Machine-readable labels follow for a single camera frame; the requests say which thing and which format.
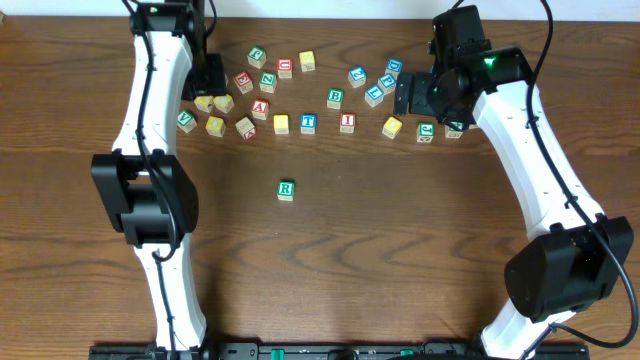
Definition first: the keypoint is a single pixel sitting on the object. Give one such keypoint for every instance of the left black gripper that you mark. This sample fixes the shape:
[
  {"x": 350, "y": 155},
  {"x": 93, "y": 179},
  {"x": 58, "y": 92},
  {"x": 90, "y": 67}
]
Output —
[{"x": 206, "y": 81}]

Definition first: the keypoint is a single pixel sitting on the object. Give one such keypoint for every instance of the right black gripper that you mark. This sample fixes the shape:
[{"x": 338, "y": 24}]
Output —
[{"x": 424, "y": 83}]

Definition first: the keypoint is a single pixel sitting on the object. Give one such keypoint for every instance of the yellow O block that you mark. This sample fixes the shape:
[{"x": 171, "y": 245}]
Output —
[
  {"x": 215, "y": 126},
  {"x": 391, "y": 127}
]

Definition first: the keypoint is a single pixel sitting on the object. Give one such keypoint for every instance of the green B block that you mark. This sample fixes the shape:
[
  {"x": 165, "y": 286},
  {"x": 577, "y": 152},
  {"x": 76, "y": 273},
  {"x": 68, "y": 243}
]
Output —
[{"x": 335, "y": 98}]

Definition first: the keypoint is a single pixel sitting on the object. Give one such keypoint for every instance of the blue T block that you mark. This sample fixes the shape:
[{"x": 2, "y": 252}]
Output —
[{"x": 308, "y": 123}]

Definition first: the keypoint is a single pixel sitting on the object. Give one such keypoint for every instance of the green R block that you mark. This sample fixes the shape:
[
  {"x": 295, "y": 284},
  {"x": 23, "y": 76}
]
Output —
[{"x": 286, "y": 190}]

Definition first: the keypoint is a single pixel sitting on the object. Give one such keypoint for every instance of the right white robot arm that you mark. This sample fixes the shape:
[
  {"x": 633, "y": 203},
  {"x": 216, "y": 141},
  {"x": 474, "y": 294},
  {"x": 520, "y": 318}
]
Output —
[{"x": 575, "y": 253}]

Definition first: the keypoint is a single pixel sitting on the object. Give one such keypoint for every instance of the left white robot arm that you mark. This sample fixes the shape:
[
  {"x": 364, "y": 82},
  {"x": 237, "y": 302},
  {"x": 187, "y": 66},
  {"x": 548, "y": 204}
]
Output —
[{"x": 145, "y": 191}]

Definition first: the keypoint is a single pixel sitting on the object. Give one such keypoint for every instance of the blue P block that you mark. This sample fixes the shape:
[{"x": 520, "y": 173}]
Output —
[{"x": 387, "y": 83}]

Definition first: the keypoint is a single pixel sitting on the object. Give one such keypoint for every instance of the yellow block beside left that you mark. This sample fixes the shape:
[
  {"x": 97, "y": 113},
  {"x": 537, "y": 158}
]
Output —
[{"x": 224, "y": 103}]

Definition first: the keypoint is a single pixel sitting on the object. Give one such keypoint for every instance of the blue D block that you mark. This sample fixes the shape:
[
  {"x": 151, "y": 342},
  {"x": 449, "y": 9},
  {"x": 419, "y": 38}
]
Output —
[{"x": 394, "y": 67}]

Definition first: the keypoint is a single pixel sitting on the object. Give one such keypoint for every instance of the red E block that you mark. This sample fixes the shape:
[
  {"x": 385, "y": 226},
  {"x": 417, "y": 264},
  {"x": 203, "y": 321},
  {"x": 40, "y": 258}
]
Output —
[{"x": 243, "y": 82}]

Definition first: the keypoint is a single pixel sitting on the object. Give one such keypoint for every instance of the green J block right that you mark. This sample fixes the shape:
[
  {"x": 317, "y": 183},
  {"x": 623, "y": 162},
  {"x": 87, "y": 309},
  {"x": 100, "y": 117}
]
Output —
[{"x": 425, "y": 132}]

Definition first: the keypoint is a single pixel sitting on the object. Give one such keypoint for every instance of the green j block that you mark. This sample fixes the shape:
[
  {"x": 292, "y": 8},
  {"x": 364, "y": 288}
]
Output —
[
  {"x": 425, "y": 132},
  {"x": 257, "y": 57}
]

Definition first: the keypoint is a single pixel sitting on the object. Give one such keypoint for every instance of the blue L block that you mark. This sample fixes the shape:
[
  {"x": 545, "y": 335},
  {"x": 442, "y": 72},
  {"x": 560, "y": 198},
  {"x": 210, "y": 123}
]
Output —
[{"x": 374, "y": 95}]

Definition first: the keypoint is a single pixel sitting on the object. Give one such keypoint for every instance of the green V block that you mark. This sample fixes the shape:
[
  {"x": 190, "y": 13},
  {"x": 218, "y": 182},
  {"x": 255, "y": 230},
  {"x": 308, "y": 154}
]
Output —
[{"x": 186, "y": 121}]

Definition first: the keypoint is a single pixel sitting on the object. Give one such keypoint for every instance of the green 4 block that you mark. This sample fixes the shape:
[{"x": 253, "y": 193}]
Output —
[{"x": 454, "y": 131}]

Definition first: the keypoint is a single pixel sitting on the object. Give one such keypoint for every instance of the green J block top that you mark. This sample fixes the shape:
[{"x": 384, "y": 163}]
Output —
[{"x": 257, "y": 57}]

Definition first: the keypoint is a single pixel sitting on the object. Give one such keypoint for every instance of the blue 2 block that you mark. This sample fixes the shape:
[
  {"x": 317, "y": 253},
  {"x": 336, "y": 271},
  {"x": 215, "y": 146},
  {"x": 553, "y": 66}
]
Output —
[{"x": 357, "y": 76}]

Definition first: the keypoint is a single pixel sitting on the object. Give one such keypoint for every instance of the red A block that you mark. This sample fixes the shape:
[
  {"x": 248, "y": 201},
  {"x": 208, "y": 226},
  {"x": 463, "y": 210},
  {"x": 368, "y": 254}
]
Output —
[{"x": 260, "y": 109}]

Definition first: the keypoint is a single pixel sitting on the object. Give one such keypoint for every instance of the red-sided wooden block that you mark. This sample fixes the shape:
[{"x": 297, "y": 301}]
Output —
[{"x": 246, "y": 128}]

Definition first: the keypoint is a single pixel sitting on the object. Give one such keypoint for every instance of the green Z block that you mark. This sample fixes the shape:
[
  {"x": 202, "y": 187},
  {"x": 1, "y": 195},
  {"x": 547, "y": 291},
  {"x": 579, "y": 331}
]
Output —
[{"x": 268, "y": 82}]

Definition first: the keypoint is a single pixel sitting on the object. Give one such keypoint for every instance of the red I block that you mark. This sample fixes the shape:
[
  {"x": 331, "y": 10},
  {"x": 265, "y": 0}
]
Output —
[{"x": 347, "y": 122}]

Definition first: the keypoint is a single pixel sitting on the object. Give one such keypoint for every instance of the red U block top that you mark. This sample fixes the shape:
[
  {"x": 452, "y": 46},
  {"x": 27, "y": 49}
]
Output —
[{"x": 285, "y": 68}]

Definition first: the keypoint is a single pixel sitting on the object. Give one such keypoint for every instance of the yellow S block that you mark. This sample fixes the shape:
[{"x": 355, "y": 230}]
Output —
[{"x": 281, "y": 124}]

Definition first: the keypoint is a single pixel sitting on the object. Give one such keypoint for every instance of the yellow block top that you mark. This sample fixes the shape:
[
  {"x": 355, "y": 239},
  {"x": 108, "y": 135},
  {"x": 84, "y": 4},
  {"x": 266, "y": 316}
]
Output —
[{"x": 307, "y": 61}]

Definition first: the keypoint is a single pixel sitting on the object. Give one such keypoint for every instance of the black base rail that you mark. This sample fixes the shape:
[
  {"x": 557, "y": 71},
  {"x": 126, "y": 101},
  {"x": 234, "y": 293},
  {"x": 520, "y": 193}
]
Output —
[{"x": 252, "y": 351}]

